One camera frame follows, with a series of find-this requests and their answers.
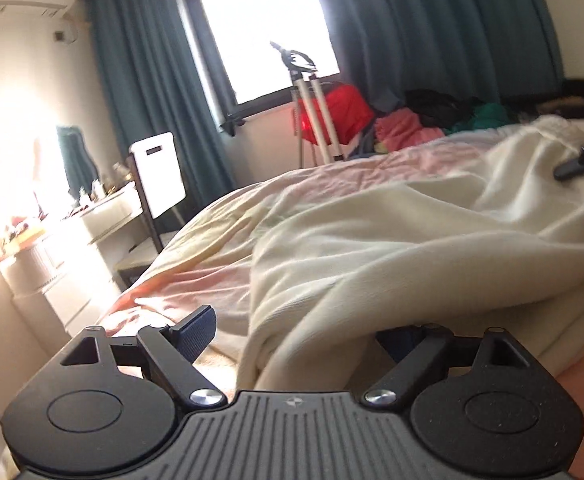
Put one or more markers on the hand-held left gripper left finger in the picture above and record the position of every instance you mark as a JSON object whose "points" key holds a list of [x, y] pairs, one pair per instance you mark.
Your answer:
{"points": [[196, 327]]}

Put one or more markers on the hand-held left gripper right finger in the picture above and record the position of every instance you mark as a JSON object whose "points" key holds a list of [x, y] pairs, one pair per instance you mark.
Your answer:
{"points": [[422, 355]]}

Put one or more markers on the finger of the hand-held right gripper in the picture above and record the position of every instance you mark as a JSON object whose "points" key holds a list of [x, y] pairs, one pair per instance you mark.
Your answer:
{"points": [[582, 162]]}

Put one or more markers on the cream sweatshirt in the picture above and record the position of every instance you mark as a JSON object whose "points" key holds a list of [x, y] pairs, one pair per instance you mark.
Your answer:
{"points": [[397, 250]]}

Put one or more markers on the black sofa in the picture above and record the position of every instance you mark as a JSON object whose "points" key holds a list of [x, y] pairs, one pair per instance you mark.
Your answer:
{"points": [[577, 92]]}

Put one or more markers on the pastel bed cover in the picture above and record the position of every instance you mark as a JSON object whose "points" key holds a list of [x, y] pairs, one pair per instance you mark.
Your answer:
{"points": [[196, 240]]}

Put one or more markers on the green clothing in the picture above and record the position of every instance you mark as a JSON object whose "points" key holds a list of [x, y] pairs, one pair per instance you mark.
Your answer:
{"points": [[487, 116]]}

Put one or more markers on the white dresser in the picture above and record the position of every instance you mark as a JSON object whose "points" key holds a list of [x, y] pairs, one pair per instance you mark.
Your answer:
{"points": [[76, 260]]}

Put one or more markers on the white backed dark chair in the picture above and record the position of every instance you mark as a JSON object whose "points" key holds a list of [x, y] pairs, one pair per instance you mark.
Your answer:
{"points": [[159, 175]]}

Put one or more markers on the row of cosmetic bottles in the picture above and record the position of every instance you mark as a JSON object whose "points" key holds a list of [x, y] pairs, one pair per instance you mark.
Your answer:
{"points": [[96, 191]]}

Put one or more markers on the pink clothing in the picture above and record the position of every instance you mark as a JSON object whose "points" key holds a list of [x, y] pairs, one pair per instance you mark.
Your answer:
{"points": [[407, 130]]}

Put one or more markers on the white ribbed container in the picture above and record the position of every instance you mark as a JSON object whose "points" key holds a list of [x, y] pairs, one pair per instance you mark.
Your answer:
{"points": [[26, 267]]}

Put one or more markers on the teal curtain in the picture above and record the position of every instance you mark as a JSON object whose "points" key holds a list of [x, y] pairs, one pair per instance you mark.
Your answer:
{"points": [[146, 100], [447, 25]]}

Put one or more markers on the pile of red trinkets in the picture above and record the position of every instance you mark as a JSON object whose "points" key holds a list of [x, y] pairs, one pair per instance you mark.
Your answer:
{"points": [[19, 232]]}

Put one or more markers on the wavy framed mirror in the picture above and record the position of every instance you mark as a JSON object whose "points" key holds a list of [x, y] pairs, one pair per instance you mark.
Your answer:
{"points": [[74, 160]]}

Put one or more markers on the red bag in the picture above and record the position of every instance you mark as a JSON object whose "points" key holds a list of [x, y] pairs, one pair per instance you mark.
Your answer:
{"points": [[347, 110]]}

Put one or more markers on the garment steamer stand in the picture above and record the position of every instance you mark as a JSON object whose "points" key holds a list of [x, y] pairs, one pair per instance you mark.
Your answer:
{"points": [[317, 110]]}

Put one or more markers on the dark framed window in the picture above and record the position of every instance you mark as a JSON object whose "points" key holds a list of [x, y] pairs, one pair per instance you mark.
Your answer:
{"points": [[262, 30]]}

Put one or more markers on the wall power outlet with plug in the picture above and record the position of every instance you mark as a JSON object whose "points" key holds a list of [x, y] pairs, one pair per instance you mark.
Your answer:
{"points": [[60, 36]]}

